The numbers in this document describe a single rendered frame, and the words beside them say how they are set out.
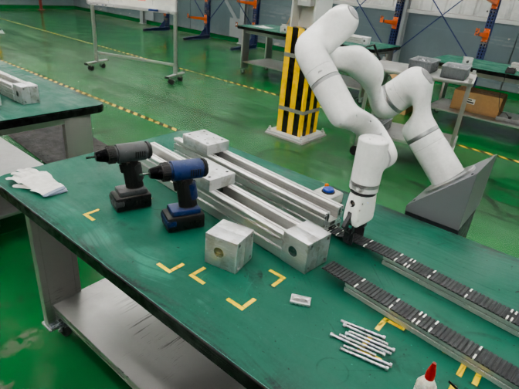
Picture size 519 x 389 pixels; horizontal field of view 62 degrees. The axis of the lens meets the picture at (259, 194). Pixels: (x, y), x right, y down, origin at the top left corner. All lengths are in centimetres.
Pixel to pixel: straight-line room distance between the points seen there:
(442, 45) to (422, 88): 742
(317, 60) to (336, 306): 67
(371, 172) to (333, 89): 25
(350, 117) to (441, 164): 51
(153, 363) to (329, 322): 83
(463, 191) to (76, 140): 206
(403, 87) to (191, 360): 124
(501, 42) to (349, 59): 736
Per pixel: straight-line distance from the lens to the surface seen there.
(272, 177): 155
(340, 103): 123
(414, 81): 162
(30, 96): 268
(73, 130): 270
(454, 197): 158
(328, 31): 136
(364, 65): 151
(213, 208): 141
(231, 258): 115
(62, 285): 199
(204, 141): 170
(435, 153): 163
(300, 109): 450
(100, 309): 194
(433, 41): 908
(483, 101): 603
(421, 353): 107
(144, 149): 140
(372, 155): 120
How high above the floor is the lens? 149
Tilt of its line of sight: 27 degrees down
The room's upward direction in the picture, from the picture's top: 5 degrees clockwise
